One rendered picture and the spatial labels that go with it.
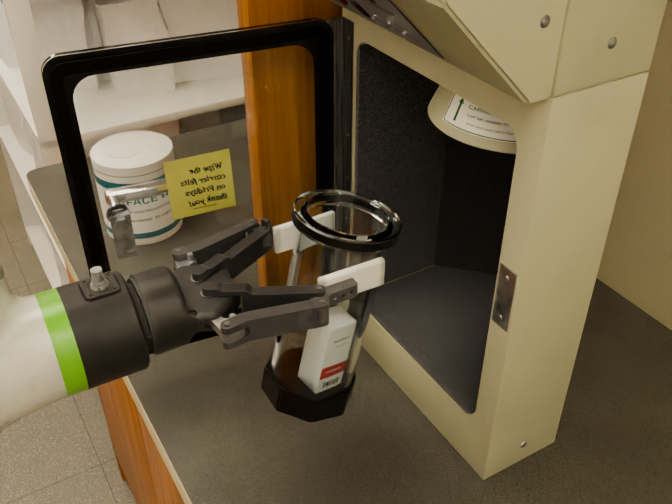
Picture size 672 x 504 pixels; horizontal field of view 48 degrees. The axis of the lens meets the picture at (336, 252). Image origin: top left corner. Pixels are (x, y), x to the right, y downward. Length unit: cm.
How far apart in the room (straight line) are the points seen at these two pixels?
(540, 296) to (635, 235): 47
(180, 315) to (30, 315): 12
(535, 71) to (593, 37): 6
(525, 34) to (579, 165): 16
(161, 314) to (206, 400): 35
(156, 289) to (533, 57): 36
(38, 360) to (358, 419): 45
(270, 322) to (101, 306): 14
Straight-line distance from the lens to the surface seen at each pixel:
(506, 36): 56
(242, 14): 88
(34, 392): 65
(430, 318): 98
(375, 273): 71
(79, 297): 65
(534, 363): 82
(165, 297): 66
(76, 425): 232
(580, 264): 77
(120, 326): 64
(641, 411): 104
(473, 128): 74
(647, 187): 116
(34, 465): 226
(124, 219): 85
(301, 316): 66
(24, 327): 64
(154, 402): 100
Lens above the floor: 165
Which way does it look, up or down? 36 degrees down
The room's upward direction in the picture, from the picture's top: straight up
